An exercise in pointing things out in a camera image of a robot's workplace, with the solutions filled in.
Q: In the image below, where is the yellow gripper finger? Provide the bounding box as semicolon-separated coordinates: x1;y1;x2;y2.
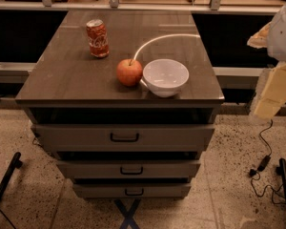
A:
247;23;271;49
254;62;286;120

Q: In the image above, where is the red coke can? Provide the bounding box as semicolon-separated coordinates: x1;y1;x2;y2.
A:
86;19;109;58

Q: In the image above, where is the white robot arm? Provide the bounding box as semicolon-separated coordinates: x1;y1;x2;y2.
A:
247;3;286;120

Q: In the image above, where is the white bowl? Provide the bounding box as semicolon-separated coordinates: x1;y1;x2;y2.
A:
140;59;189;97

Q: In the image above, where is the red apple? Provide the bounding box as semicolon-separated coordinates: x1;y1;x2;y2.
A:
116;59;143;87

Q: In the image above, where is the grey drawer cabinet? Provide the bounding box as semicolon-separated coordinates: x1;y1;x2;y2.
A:
16;10;224;198

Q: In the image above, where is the bottom grey drawer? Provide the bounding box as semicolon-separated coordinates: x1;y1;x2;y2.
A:
73;183;191;198

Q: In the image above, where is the grey drawer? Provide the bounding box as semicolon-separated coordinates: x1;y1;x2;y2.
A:
57;160;200;178
31;124;215;152
73;183;191;198

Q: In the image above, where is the middle grey drawer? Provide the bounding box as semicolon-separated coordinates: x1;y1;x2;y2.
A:
57;160;200;178

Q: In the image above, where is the top grey drawer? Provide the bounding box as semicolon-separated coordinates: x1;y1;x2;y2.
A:
31;124;215;152

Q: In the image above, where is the black left stand leg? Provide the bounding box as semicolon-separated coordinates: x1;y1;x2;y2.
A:
0;152;23;200

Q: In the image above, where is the metal shelf rail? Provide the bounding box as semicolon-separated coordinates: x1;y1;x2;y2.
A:
0;1;281;15

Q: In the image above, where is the black power cable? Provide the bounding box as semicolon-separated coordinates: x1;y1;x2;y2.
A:
248;119;286;206

